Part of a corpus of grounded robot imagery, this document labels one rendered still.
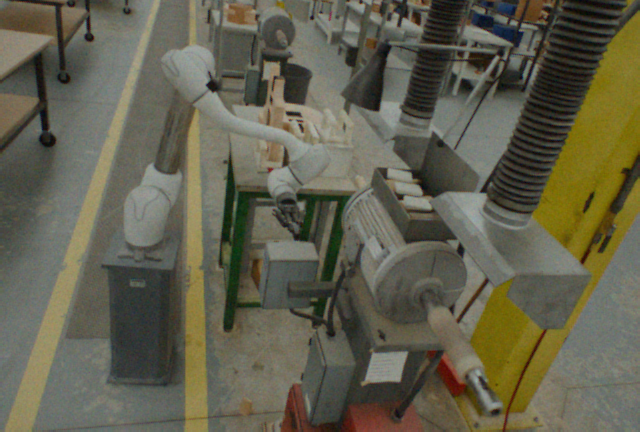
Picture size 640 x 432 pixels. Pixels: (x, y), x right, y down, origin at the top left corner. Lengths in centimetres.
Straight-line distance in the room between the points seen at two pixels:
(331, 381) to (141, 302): 102
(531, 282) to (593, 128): 122
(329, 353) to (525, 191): 77
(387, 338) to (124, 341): 141
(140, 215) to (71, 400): 95
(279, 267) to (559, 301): 81
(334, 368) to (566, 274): 75
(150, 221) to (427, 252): 120
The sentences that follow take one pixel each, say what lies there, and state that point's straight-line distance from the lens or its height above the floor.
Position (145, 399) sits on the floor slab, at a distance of 258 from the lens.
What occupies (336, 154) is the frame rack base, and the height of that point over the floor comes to 106.
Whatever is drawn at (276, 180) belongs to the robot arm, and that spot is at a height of 111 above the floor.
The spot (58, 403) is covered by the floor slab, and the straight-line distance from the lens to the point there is 262.
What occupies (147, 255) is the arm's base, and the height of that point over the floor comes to 72.
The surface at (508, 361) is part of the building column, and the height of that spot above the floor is 42.
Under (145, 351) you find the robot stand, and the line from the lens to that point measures 248.
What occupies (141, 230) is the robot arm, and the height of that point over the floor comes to 84.
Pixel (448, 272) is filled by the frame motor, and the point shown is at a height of 131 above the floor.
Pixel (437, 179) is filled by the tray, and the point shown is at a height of 146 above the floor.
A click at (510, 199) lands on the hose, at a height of 160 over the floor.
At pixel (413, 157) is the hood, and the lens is 153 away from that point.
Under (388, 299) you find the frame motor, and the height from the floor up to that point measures 122.
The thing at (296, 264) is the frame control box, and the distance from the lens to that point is 154.
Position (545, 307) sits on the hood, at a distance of 108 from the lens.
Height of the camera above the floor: 203
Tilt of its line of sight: 28 degrees down
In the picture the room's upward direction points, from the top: 12 degrees clockwise
